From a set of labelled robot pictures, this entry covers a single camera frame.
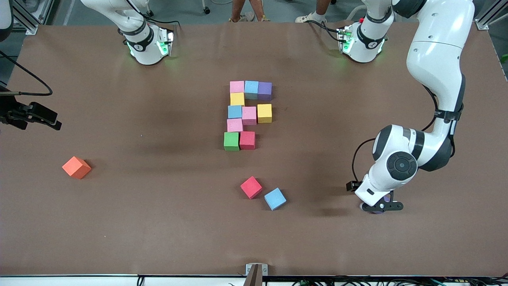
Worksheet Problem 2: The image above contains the green foam block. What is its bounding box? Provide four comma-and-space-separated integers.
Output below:
223, 132, 240, 152

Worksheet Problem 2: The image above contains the white corrugated hose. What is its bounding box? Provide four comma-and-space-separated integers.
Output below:
347, 5, 368, 21

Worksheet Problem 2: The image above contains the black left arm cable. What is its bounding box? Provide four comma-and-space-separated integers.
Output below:
351, 137, 377, 184

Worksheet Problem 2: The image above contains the aluminium frame post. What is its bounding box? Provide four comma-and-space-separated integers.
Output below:
12, 0, 39, 35
474, 0, 508, 31

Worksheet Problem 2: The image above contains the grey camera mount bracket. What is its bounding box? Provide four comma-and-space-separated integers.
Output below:
246, 263, 269, 286

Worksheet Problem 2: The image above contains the brown table cover sheet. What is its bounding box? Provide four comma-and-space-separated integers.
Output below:
0, 21, 508, 277

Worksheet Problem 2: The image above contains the white sneaker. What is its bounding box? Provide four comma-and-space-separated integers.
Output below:
295, 13, 328, 23

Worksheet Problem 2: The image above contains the orange foam block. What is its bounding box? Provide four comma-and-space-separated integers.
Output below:
62, 156, 92, 180

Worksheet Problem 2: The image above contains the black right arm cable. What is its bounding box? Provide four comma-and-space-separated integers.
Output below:
0, 51, 53, 97

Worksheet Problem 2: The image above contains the red foam block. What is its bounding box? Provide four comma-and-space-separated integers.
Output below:
240, 176, 263, 199
239, 131, 256, 151

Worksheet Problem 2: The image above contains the black arm base cable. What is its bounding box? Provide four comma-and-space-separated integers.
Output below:
308, 19, 343, 43

